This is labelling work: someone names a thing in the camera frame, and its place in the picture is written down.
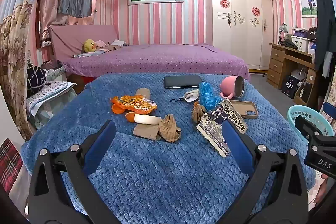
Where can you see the pink padded headboard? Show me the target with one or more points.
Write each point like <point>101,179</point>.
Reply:
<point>73,37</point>

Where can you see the black printed bag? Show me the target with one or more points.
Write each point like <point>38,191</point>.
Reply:
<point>313,31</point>

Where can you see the yellow duck plush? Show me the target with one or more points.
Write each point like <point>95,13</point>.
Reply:
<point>89,45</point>

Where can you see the blue knitted blanket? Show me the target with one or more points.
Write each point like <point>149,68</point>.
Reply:
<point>157,174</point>

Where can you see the orange snack packet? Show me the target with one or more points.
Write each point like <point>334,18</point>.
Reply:
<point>134,104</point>

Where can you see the wooden desk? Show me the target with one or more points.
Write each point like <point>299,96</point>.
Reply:
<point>277,64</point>

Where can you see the brown paper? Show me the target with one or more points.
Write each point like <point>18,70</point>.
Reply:
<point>169,129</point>

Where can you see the red paper decoration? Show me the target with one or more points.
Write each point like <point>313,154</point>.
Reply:
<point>256,10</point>
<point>225,3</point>

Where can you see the pink soft toy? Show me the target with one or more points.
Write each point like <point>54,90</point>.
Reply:
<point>100,43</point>

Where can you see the brown paper tube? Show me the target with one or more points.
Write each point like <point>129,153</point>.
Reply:
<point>143,92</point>

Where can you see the desk lamp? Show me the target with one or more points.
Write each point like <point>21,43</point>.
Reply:
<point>283,28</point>

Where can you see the black shopping bag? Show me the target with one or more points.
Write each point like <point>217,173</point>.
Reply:
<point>288,86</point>

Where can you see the hanging black jacket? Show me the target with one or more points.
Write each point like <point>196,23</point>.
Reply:
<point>325,29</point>

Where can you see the light blue plastic basket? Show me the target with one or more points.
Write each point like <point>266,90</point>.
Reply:
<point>313,116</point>

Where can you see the purple box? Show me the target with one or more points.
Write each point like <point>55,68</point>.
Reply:
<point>300,33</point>

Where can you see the red plaid cloth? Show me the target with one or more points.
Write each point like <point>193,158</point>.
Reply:
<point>10,163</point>

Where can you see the framed couple photo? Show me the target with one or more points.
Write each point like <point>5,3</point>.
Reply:
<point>308,3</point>

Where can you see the brown cardboard piece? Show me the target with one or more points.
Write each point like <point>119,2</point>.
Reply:
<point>144,130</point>

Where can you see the black smartphone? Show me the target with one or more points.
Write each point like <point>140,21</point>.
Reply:
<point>181,81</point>

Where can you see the white plastic appliance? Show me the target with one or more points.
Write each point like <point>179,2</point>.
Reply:
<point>298,74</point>

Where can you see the wall socket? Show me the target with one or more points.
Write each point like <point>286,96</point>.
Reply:
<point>46,43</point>

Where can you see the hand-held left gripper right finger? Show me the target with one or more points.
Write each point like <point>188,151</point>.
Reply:
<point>236,146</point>

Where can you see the pale face mask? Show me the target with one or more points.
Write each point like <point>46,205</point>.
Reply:
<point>191,95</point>

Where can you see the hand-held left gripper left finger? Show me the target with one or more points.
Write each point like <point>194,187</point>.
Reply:
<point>101,145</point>

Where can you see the black white printed packet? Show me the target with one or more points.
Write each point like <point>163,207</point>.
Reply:
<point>210,127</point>

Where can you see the polka dot cloth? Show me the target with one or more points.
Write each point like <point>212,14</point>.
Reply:
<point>52,88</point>

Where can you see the black white patterned bag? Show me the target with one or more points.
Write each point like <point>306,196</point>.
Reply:
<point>36,79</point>

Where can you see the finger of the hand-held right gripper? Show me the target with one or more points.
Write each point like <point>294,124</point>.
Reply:
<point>305,125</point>
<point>330,112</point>

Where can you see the white wardrobe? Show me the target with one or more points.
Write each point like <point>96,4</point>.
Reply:
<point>223,37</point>

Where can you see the purple dotted bed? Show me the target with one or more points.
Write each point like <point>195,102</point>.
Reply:
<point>157,58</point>

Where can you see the white storage box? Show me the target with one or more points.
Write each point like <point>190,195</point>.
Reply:
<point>302,43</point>

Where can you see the white cloth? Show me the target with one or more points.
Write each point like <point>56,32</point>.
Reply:
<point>118,42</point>

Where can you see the person's right hand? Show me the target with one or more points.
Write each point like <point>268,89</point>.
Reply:
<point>321,188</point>

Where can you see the blue plastic bag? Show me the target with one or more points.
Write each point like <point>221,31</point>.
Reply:
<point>207,95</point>

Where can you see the dark clothes pile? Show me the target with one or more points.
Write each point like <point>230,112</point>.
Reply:
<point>288,44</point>

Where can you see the pink metal-lined mug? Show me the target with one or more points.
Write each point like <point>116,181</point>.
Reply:
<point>227,85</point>

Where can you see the tan phone case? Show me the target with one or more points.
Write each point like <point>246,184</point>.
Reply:
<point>245,108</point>

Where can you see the floral door curtain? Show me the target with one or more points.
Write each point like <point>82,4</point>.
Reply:
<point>15,43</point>

